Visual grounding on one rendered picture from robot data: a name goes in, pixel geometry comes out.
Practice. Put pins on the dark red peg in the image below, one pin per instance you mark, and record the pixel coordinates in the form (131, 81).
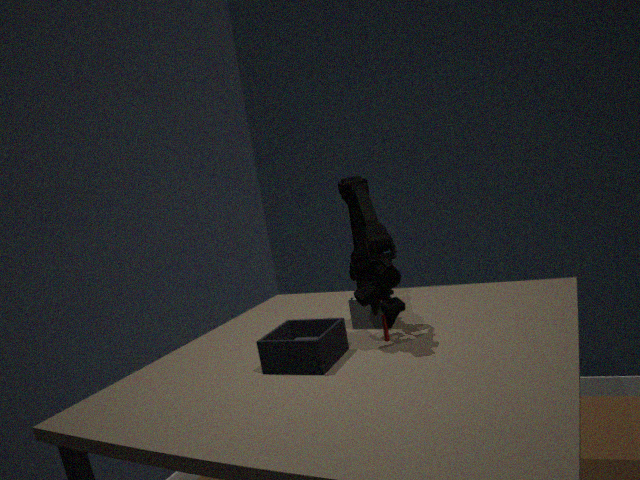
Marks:
(385, 330)

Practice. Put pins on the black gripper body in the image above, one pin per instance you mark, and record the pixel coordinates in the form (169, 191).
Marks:
(389, 305)

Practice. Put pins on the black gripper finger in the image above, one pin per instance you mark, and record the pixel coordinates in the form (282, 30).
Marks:
(376, 306)
(390, 319)

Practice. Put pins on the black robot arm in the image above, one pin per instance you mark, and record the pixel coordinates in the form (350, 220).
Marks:
(370, 240)

